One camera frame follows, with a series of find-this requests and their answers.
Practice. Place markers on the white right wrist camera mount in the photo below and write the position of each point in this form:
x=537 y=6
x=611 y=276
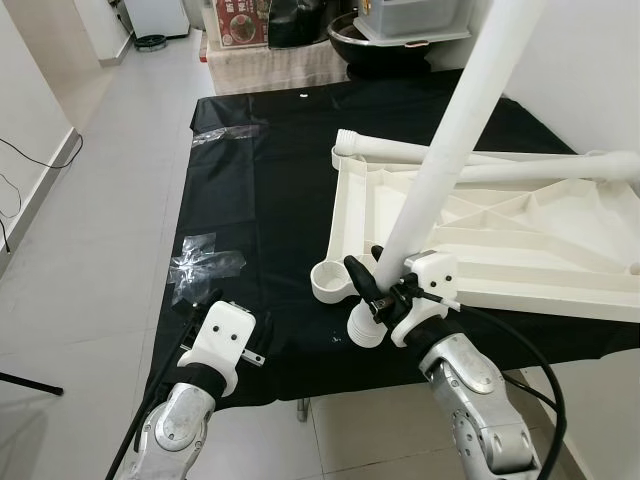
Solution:
x=435 y=268

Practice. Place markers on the grey metal table leg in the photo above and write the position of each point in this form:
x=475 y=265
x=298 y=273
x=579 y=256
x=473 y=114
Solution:
x=302 y=408

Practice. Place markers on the black round dish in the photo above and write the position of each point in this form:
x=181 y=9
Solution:
x=152 y=43

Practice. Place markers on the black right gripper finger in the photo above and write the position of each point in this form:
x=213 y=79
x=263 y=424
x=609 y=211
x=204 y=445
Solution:
x=364 y=280

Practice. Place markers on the red printed box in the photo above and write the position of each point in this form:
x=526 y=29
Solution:
x=240 y=22

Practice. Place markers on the translucent plastic storage container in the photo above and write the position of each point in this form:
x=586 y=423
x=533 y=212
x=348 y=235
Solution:
x=420 y=18

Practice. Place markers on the white plastic children table top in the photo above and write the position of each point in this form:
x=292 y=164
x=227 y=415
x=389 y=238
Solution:
x=520 y=240

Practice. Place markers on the black tripod leg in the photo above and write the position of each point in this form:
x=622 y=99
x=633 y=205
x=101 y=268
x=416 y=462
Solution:
x=30 y=382

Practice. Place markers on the white appliance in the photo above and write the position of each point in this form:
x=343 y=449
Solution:
x=155 y=12

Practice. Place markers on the black table cloth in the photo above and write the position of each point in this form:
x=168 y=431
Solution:
x=270 y=200

